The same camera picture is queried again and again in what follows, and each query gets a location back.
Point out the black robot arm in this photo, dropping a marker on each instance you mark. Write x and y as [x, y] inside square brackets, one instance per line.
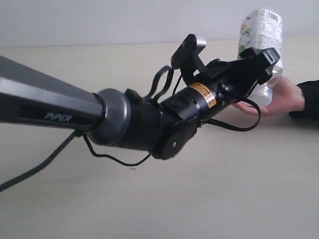
[126, 119]

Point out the person's open hand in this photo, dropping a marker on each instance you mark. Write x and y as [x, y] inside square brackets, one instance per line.
[287, 97]

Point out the black sleeved forearm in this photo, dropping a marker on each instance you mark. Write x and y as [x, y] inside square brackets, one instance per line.
[310, 93]

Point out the green apple label bottle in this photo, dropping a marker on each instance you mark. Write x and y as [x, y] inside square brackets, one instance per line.
[261, 29]

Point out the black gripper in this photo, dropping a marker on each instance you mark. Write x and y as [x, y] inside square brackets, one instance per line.
[210, 89]

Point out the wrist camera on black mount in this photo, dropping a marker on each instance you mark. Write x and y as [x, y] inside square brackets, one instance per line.
[186, 57]

